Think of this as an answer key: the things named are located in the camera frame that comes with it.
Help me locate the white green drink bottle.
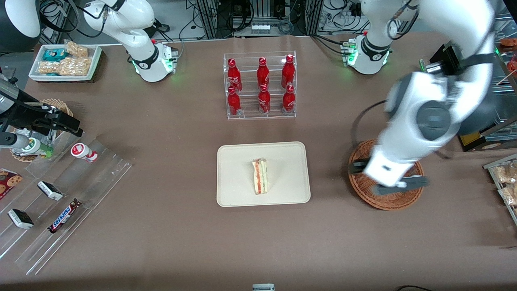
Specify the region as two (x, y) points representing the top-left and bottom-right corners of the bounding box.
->
(12, 137), (54, 159)

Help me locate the grey tray with pastries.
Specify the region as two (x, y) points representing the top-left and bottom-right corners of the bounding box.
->
(483, 153), (517, 226)

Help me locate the large rice cracker pack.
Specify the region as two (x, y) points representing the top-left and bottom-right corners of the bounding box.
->
(38, 57), (92, 77)

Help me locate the large brown wicker basket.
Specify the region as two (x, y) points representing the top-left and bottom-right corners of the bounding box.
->
(348, 139), (425, 211)

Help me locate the clear acrylic stepped display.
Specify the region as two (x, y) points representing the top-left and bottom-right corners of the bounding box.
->
(0, 133), (132, 276)

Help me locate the teal snack packet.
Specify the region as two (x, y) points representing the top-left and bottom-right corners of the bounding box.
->
(42, 48), (69, 62)

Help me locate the small rice cracker pack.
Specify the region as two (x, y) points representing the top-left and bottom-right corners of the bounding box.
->
(65, 41), (88, 58)

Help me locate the white snack tray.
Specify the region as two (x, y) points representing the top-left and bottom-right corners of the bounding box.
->
(29, 44), (103, 83)

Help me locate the clear acrylic bottle rack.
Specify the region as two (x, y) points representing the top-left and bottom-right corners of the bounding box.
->
(223, 51), (297, 120)

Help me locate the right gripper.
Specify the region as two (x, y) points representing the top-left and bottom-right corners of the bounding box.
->
(0, 77), (84, 137)

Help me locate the black white snack bar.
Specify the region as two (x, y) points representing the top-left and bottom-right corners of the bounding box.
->
(7, 208), (35, 230)
(37, 181), (64, 201)

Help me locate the red white yogurt bottle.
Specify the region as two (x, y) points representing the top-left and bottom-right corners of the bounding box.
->
(71, 143), (99, 163)

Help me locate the triangular sandwich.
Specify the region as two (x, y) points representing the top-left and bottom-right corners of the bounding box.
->
(252, 158), (269, 195)

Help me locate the black sealing machine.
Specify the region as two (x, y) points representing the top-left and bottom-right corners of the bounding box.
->
(419, 14), (517, 152)

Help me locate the wrapped pastry pack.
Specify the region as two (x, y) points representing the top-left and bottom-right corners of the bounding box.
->
(494, 161), (517, 185)
(498, 184), (517, 207)

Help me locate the chocolate chip cookie pack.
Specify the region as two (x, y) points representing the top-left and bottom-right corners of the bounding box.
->
(0, 169), (23, 200)

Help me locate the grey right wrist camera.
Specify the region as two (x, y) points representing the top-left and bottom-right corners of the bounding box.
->
(0, 133), (31, 150)

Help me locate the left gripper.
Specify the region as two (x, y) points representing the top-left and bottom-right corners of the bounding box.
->
(348, 146), (429, 196)

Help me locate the aluminium equipment frame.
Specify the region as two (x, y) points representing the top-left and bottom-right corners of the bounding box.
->
(195, 0), (324, 40)

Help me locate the small wicker basket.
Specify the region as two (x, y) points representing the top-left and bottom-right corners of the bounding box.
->
(9, 98), (75, 163)

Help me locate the Snickers bar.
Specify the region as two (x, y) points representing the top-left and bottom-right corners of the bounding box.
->
(47, 198), (82, 234)

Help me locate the cream plastic tray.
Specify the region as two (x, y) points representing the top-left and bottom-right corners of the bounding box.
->
(216, 141), (311, 207)

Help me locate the red cola bottle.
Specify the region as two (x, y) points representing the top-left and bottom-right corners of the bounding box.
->
(282, 54), (296, 89)
(282, 84), (296, 113)
(257, 57), (270, 90)
(227, 58), (243, 93)
(258, 84), (271, 114)
(227, 86), (242, 116)

